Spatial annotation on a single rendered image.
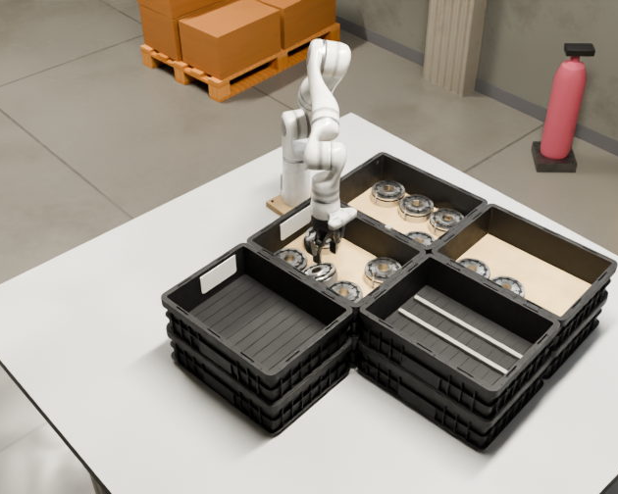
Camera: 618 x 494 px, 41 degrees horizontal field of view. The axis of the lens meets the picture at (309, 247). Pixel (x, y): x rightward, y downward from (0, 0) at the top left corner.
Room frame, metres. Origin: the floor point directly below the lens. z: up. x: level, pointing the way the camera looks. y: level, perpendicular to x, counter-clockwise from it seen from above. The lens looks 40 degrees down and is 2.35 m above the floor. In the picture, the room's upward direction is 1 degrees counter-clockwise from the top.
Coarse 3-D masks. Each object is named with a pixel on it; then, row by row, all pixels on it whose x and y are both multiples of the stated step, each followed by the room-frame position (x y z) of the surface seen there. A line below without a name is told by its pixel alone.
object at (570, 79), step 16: (576, 48) 3.47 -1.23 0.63; (592, 48) 3.46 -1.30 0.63; (576, 64) 3.46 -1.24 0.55; (560, 80) 3.44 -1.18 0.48; (576, 80) 3.42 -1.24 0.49; (560, 96) 3.43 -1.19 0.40; (576, 96) 3.42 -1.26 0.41; (560, 112) 3.42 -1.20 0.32; (576, 112) 3.43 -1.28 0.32; (544, 128) 3.48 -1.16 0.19; (560, 128) 3.42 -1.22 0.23; (544, 144) 3.46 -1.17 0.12; (560, 144) 3.42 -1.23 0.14; (544, 160) 3.42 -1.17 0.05; (560, 160) 3.41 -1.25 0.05
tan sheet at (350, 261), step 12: (300, 240) 1.86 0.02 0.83; (348, 252) 1.80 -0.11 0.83; (360, 252) 1.80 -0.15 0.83; (312, 264) 1.75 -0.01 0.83; (336, 264) 1.75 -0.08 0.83; (348, 264) 1.75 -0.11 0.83; (360, 264) 1.75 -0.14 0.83; (348, 276) 1.70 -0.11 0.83; (360, 276) 1.70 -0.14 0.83; (372, 288) 1.65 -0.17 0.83
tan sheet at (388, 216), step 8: (368, 192) 2.09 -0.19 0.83; (352, 200) 2.05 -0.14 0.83; (360, 200) 2.05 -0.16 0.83; (368, 200) 2.05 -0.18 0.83; (360, 208) 2.01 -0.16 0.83; (368, 208) 2.01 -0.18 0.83; (376, 208) 2.01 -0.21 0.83; (384, 208) 2.01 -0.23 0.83; (392, 208) 2.01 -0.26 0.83; (376, 216) 1.97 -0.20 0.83; (384, 216) 1.97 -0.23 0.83; (392, 216) 1.97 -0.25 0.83; (392, 224) 1.93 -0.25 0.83; (400, 224) 1.92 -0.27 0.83; (408, 224) 1.92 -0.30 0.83; (416, 224) 1.92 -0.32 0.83; (424, 224) 1.92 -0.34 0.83; (432, 232) 1.89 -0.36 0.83
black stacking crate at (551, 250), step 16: (480, 224) 1.84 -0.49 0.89; (496, 224) 1.87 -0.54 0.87; (512, 224) 1.83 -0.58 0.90; (528, 224) 1.80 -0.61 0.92; (464, 240) 1.79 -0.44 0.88; (512, 240) 1.83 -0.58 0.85; (528, 240) 1.80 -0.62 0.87; (544, 240) 1.76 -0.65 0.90; (560, 240) 1.73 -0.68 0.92; (448, 256) 1.73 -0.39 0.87; (544, 256) 1.76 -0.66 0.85; (560, 256) 1.73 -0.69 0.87; (576, 256) 1.70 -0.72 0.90; (592, 256) 1.67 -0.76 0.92; (576, 272) 1.69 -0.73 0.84; (592, 272) 1.66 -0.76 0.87; (576, 304) 1.48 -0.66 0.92; (592, 304) 1.57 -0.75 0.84; (576, 320) 1.49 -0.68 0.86; (560, 336) 1.45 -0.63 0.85
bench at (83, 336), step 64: (192, 192) 2.28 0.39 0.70; (256, 192) 2.27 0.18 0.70; (64, 256) 1.95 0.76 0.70; (128, 256) 1.95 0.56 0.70; (192, 256) 1.94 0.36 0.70; (0, 320) 1.67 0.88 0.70; (64, 320) 1.67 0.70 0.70; (128, 320) 1.67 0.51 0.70; (64, 384) 1.43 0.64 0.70; (128, 384) 1.43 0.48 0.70; (192, 384) 1.43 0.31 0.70; (576, 384) 1.41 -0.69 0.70; (128, 448) 1.23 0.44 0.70; (192, 448) 1.22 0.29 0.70; (256, 448) 1.22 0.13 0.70; (320, 448) 1.22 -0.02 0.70; (384, 448) 1.22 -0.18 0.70; (448, 448) 1.22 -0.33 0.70; (512, 448) 1.22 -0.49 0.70; (576, 448) 1.21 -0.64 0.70
